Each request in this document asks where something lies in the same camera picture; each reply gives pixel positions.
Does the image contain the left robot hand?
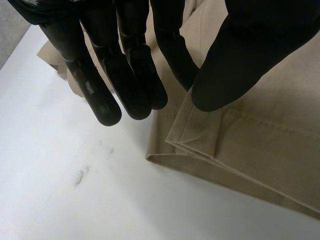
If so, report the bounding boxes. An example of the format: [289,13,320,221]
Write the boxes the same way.
[6,0,320,127]

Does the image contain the beige shorts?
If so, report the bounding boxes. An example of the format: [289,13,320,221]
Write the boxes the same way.
[37,0,320,214]

